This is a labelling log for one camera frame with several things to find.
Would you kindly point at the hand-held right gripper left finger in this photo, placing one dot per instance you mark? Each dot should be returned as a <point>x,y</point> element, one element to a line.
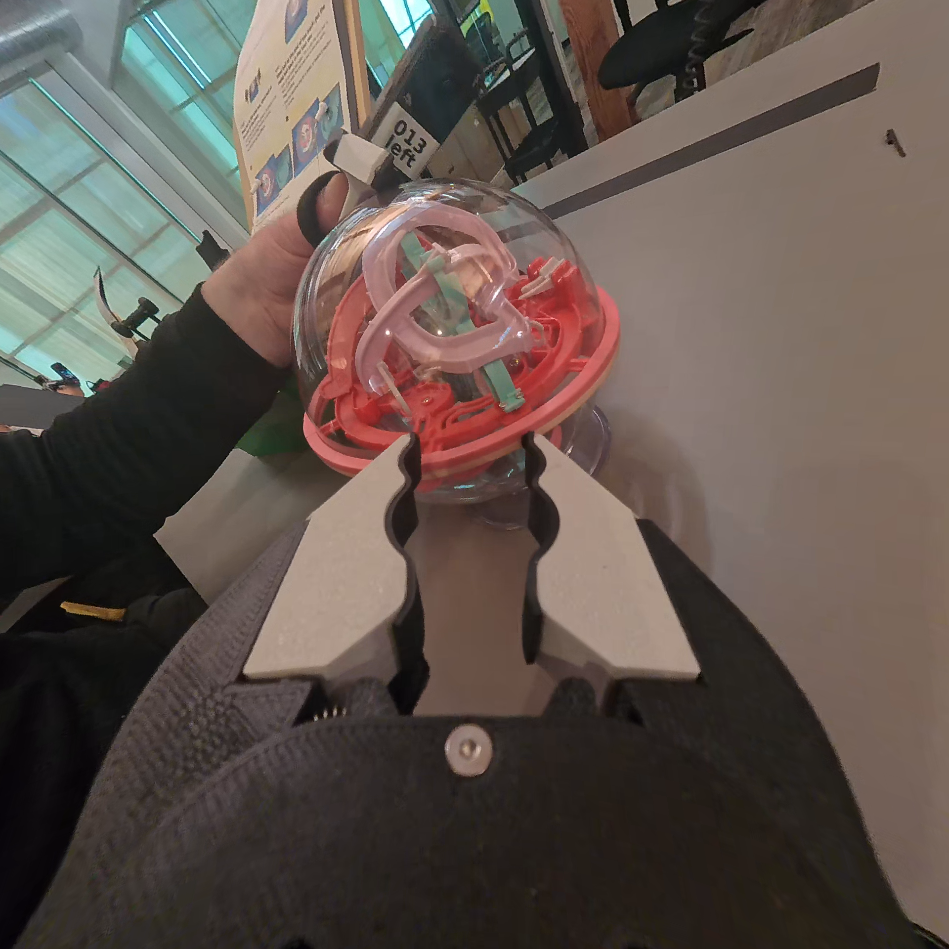
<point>326,600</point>

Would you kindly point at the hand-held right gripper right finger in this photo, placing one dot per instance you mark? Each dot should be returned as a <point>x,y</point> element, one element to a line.
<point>615,600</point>

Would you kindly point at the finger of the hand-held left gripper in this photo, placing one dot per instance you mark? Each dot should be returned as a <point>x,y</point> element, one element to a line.
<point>356,159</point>

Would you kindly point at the clear plastic ball stand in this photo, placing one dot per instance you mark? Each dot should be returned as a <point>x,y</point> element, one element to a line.
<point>586,445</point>

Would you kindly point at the clear maze ball red tracks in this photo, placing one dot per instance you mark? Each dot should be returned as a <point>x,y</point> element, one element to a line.
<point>445,333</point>

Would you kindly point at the person's left forearm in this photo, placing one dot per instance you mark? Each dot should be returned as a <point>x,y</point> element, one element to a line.
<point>133,430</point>

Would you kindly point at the person's left hand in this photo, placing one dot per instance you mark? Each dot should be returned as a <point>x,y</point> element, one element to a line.
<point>267,289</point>

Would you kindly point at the wooden poster board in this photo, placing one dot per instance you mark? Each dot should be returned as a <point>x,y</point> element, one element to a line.
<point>296,96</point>

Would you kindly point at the wooden pillar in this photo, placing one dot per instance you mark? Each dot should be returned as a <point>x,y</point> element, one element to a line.
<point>593,67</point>

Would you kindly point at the green plastic bin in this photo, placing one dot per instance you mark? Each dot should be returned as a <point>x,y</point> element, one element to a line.
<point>274,437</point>

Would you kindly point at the black mesh office chair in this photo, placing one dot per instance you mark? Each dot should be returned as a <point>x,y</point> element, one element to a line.
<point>667,44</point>

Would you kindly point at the small dumbbell rack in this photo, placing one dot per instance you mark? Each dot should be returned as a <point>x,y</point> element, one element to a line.
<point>137,315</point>

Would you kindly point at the black tape strip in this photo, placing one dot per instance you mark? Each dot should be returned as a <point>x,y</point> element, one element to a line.
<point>712,137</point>

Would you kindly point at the small black table screw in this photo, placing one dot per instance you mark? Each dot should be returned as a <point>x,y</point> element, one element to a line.
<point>895,143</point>

